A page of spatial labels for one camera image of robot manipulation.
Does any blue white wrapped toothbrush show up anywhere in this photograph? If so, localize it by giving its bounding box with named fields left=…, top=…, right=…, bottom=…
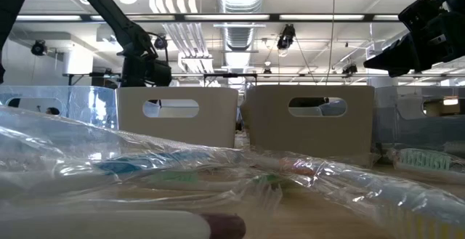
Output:
left=0, top=150, right=233, bottom=206

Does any white plastic bin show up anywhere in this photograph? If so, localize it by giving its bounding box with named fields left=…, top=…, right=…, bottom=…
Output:
left=116, top=86, right=240, bottom=149

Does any black ceiling light rail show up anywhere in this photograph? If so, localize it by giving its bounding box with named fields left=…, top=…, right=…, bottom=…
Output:
left=14, top=12, right=404, bottom=23

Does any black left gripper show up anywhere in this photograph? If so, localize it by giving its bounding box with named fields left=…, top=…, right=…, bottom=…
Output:
left=121, top=52, right=172, bottom=88

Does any purple white wrapped toothbrush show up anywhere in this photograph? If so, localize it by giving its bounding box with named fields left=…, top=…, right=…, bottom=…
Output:
left=0, top=209, right=247, bottom=239

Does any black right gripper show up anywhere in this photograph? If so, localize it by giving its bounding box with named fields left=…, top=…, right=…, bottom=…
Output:
left=364, top=12, right=465, bottom=78

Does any black background frame bar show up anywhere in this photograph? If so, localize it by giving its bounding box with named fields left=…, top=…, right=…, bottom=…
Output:
left=62, top=72, right=465, bottom=79

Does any silver ribbed ventilation duct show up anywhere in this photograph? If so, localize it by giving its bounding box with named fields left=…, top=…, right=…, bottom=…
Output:
left=217, top=0, right=267, bottom=53

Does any grey plastic bin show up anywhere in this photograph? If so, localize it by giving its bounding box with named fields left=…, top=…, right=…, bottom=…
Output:
left=240, top=84, right=376, bottom=159

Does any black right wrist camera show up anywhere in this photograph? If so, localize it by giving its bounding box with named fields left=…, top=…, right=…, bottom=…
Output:
left=397, top=0, right=446, bottom=33

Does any thin hanging cable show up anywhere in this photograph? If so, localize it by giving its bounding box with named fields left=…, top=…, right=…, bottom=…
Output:
left=328, top=0, right=336, bottom=84

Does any clear plastic bin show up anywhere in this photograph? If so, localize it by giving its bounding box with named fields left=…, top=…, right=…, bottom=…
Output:
left=0, top=85, right=119, bottom=130

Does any dark translucent plastic bin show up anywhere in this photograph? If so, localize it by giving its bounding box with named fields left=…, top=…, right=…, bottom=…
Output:
left=373, top=85, right=465, bottom=153

